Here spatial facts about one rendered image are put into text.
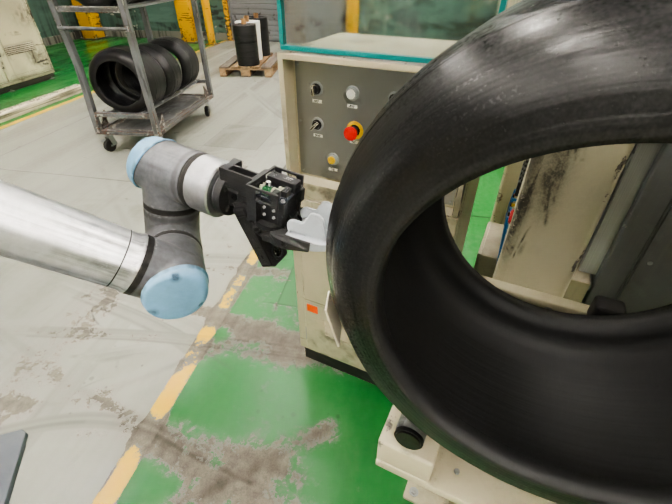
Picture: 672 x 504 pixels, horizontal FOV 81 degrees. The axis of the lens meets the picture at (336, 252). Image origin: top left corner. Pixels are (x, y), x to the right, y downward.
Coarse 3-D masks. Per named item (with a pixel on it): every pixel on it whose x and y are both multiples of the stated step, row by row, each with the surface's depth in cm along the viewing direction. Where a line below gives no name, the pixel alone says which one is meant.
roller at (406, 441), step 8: (400, 416) 60; (400, 424) 58; (408, 424) 57; (400, 432) 57; (408, 432) 57; (416, 432) 57; (400, 440) 58; (408, 440) 57; (416, 440) 56; (424, 440) 57; (408, 448) 58; (416, 448) 57
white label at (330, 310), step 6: (330, 294) 50; (330, 300) 50; (330, 306) 49; (330, 312) 49; (336, 312) 52; (330, 318) 48; (336, 318) 51; (330, 324) 48; (336, 324) 50; (336, 330) 50; (336, 336) 49; (336, 342) 49
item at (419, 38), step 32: (288, 0) 99; (320, 0) 95; (352, 0) 92; (384, 0) 89; (416, 0) 86; (448, 0) 84; (480, 0) 81; (288, 32) 103; (320, 32) 99; (352, 32) 96; (384, 32) 93; (416, 32) 90; (448, 32) 87
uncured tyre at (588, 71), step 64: (576, 0) 25; (640, 0) 23; (448, 64) 30; (512, 64) 27; (576, 64) 24; (640, 64) 23; (384, 128) 35; (448, 128) 29; (512, 128) 27; (576, 128) 25; (640, 128) 24; (384, 192) 35; (448, 192) 31; (384, 256) 38; (448, 256) 68; (384, 320) 46; (448, 320) 70; (512, 320) 69; (576, 320) 65; (640, 320) 60; (384, 384) 50; (448, 384) 62; (512, 384) 64; (576, 384) 63; (640, 384) 59; (448, 448) 52; (512, 448) 49; (576, 448) 55; (640, 448) 52
